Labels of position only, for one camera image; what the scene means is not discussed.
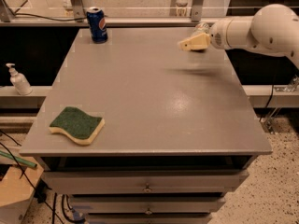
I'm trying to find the top grey drawer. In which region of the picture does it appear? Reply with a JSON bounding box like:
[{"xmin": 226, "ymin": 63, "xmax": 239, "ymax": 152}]
[{"xmin": 43, "ymin": 170, "xmax": 249, "ymax": 195}]

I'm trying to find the left metal post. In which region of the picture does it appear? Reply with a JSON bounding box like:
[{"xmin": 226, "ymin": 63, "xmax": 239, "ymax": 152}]
[{"xmin": 70, "ymin": 0, "xmax": 85, "ymax": 22}]

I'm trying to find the wooden box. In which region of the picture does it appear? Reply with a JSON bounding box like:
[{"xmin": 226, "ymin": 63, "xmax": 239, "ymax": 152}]
[{"xmin": 0, "ymin": 166, "xmax": 43, "ymax": 224}]

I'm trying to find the middle grey drawer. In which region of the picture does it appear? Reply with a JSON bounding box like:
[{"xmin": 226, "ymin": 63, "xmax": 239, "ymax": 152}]
[{"xmin": 70, "ymin": 196, "xmax": 225, "ymax": 215}]

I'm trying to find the black cable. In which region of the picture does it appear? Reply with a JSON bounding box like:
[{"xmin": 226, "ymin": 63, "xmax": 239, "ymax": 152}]
[{"xmin": 0, "ymin": 130, "xmax": 66, "ymax": 224}]

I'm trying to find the green yellow sponge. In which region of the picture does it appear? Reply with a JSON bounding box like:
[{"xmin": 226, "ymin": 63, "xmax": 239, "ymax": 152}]
[{"xmin": 49, "ymin": 106, "xmax": 105, "ymax": 146}]

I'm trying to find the metal post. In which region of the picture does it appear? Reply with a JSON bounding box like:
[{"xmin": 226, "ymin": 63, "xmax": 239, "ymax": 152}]
[
  {"xmin": 191, "ymin": 0, "xmax": 204, "ymax": 22},
  {"xmin": 70, "ymin": 0, "xmax": 85, "ymax": 22}
]

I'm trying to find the grey drawer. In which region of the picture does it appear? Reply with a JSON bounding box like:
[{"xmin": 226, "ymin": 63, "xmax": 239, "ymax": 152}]
[
  {"xmin": 43, "ymin": 170, "xmax": 249, "ymax": 195},
  {"xmin": 86, "ymin": 214, "xmax": 212, "ymax": 224},
  {"xmin": 70, "ymin": 196, "xmax": 225, "ymax": 215}
]

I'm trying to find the bottom grey drawer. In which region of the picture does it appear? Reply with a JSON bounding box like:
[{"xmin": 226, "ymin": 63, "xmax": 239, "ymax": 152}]
[{"xmin": 86, "ymin": 214, "xmax": 212, "ymax": 224}]

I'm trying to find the silver 7up can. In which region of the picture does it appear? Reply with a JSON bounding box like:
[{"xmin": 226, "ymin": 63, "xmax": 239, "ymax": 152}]
[{"xmin": 192, "ymin": 22, "xmax": 210, "ymax": 36}]

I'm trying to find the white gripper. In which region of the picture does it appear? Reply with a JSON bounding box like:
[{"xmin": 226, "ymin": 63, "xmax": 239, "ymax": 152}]
[{"xmin": 178, "ymin": 20, "xmax": 231, "ymax": 51}]

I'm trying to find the grey drawer cabinet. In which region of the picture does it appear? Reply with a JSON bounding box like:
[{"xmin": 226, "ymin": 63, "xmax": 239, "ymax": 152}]
[{"xmin": 18, "ymin": 26, "xmax": 273, "ymax": 224}]

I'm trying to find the blue pepsi can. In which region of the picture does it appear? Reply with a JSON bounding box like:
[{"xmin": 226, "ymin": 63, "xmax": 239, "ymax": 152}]
[{"xmin": 86, "ymin": 7, "xmax": 107, "ymax": 43}]

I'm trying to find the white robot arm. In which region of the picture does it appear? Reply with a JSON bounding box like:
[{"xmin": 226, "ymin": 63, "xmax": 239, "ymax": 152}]
[{"xmin": 178, "ymin": 4, "xmax": 299, "ymax": 68}]

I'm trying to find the right metal post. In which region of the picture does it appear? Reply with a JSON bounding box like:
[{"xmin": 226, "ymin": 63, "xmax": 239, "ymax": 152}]
[{"xmin": 191, "ymin": 0, "xmax": 204, "ymax": 22}]

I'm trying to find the white pump soap bottle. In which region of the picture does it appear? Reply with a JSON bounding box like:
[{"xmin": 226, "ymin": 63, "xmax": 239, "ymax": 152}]
[{"xmin": 6, "ymin": 63, "xmax": 32, "ymax": 95}]

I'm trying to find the green rod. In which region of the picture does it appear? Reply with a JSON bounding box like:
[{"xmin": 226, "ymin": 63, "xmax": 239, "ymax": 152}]
[{"xmin": 0, "ymin": 150, "xmax": 37, "ymax": 169}]

